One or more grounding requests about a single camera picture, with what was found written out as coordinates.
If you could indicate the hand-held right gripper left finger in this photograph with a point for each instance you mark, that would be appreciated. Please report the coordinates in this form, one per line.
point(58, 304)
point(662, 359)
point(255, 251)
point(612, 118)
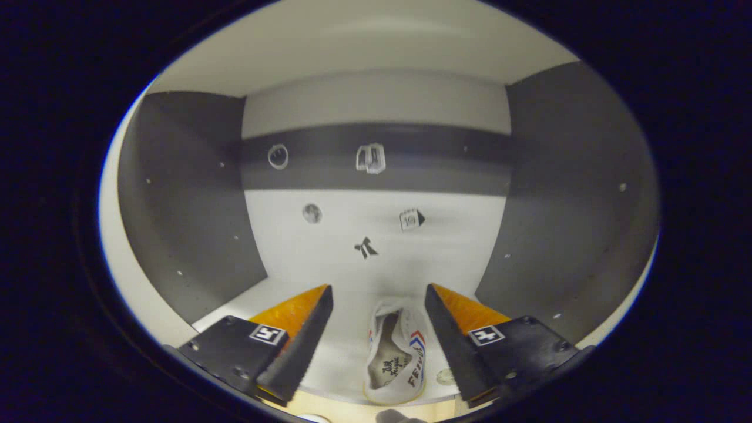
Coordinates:
point(302, 346)

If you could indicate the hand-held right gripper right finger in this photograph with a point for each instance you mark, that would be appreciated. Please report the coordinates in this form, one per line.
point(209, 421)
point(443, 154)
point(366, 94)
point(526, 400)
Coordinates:
point(452, 346)

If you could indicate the grey white shoe cabinet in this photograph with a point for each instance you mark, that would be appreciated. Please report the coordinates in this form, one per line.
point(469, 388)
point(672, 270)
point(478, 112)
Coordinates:
point(329, 264)

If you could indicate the white canvas shoe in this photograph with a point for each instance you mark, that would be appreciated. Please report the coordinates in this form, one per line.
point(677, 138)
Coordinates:
point(405, 352)

